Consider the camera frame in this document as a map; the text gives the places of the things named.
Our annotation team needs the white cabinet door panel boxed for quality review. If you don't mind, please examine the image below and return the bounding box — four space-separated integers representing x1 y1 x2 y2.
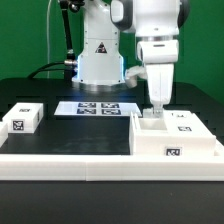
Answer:
163 110 214 138
143 108 163 119

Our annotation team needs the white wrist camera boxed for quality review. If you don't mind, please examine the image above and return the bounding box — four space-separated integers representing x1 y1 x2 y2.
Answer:
125 66 147 88

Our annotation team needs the white U-shaped fence frame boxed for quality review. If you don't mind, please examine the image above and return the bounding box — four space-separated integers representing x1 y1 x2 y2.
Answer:
0 121 224 182

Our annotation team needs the white fiducial marker sheet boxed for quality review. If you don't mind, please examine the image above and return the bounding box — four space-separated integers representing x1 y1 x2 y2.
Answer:
55 101 141 117

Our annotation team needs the white cabinet body box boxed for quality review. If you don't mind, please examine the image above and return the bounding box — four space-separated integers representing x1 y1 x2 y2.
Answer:
129 114 216 157

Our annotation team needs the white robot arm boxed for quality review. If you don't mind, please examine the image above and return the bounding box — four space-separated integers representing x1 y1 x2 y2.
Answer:
72 0 190 117

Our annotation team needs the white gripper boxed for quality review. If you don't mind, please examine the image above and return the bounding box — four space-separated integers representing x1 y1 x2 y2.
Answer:
137 40 179 117

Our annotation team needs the black cable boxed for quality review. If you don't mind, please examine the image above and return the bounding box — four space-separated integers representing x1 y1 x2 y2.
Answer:
27 61 74 80

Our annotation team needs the white cabinet top block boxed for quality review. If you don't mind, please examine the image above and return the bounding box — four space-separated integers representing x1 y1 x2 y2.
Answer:
3 102 44 133

